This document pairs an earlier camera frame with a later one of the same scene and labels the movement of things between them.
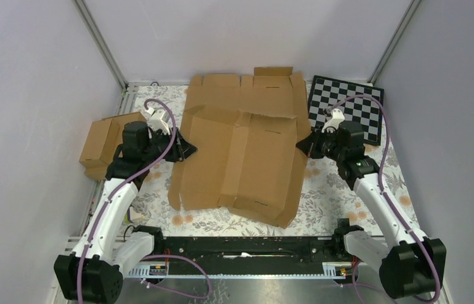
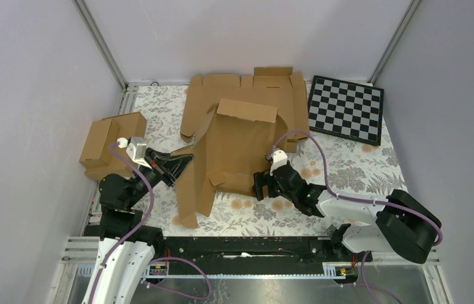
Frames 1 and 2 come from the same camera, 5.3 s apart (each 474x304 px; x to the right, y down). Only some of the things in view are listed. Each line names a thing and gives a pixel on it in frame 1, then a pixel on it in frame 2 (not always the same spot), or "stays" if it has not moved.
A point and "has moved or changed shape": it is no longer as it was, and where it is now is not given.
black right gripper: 309,145 to 260,180
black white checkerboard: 367,113 stays
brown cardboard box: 249,163 has moved or changed shape
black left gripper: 181,149 to 164,166
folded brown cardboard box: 106,135 stays
